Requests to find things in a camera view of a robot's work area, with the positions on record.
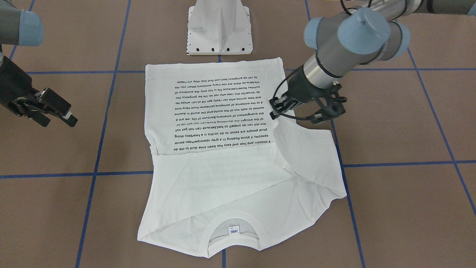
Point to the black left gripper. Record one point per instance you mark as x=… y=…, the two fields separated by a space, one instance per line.
x=302 y=92

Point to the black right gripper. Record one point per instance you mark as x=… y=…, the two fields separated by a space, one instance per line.
x=12 y=82

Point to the white long-sleeve printed shirt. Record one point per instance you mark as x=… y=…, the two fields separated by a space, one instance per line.
x=225 y=173

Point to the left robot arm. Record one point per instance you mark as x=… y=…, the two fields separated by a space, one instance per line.
x=358 y=36

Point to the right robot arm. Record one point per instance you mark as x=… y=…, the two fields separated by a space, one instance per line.
x=25 y=28

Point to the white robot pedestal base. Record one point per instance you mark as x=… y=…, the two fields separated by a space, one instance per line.
x=219 y=27

